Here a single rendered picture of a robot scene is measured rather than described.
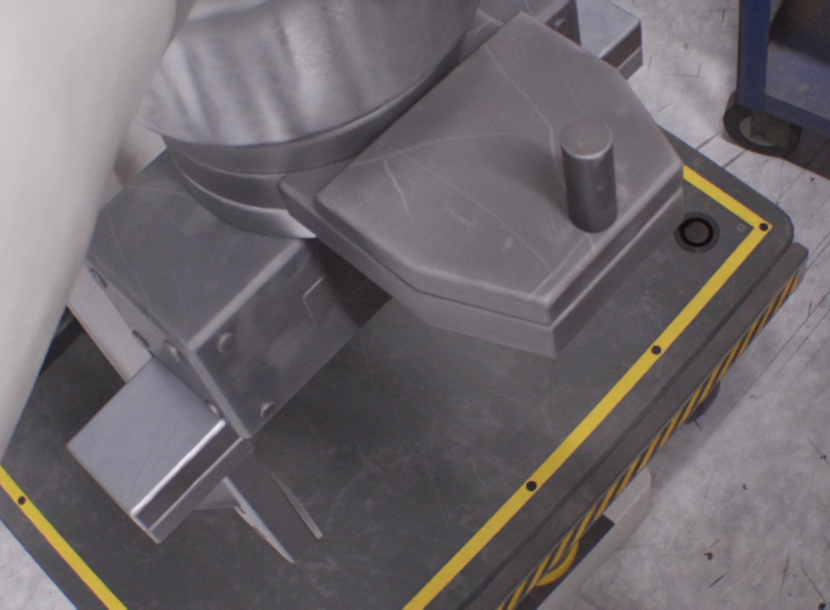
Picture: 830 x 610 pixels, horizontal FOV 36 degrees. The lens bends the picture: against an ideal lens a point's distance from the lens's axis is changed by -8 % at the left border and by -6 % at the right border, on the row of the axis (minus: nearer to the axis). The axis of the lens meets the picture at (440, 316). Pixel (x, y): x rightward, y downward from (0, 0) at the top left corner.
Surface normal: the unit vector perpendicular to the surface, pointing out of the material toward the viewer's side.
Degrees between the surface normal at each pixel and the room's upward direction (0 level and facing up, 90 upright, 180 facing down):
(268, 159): 90
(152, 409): 0
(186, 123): 90
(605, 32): 0
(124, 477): 0
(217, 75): 90
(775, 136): 90
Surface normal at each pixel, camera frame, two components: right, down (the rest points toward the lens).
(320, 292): 0.72, 0.56
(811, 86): -0.14, -0.47
